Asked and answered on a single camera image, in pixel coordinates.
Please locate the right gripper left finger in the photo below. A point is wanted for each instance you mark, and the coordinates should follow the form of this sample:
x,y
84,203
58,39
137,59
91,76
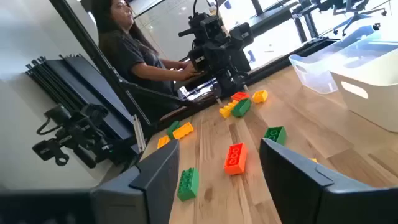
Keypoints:
x,y
149,193

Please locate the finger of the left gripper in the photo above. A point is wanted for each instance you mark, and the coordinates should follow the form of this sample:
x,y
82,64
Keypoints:
x,y
219,95
244,85

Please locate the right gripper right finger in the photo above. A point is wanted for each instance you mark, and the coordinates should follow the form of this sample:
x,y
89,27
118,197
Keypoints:
x,y
298,193

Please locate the orange-red toy building block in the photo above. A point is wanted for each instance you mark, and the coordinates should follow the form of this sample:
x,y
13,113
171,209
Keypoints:
x,y
240,96
235,158

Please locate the yellow toy building block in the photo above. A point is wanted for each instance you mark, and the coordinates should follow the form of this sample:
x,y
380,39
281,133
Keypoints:
x,y
183,130
260,96
228,109
163,141
313,160

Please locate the green toy building block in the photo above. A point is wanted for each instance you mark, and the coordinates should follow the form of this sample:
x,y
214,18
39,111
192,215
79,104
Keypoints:
x,y
241,107
173,128
188,184
275,134

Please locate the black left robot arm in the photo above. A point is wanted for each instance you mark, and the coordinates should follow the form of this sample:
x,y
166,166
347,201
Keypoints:
x,y
217,56

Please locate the black office desk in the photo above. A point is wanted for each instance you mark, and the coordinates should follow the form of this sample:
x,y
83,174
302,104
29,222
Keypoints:
x,y
273,15

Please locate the person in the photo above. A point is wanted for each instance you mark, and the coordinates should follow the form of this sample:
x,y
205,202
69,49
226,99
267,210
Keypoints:
x,y
133,59

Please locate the black office chair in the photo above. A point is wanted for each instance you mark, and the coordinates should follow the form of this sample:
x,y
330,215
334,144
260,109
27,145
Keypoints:
x,y
351,18

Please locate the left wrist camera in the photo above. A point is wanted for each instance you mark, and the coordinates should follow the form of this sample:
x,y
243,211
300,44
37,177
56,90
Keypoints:
x,y
211,28

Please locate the silver aluminium bracket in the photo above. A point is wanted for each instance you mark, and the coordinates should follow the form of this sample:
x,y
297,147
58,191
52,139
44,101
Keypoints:
x,y
140,133

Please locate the black camera mount assembly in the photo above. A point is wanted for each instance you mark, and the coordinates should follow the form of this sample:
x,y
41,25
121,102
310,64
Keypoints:
x,y
81,133

